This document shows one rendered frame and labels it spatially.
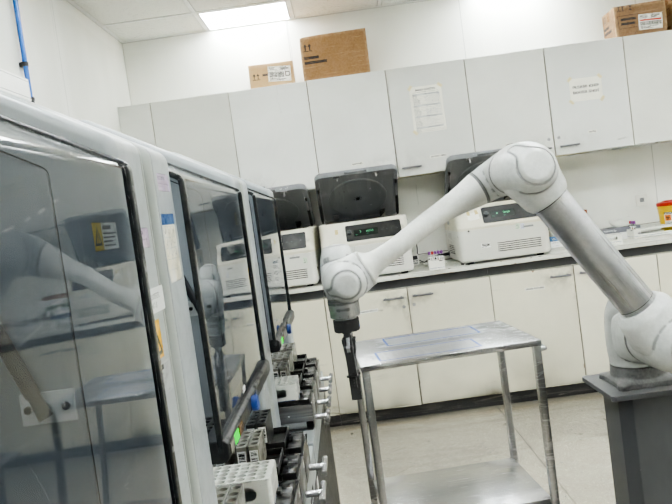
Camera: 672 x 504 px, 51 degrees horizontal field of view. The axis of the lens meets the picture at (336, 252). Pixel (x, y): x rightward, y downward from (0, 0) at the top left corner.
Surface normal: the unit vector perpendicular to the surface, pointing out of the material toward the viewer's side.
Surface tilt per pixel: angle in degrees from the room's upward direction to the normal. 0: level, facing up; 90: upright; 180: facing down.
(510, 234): 90
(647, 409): 90
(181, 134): 90
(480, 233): 90
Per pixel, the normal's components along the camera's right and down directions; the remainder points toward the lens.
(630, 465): -0.71, 0.13
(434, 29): -0.01, 0.05
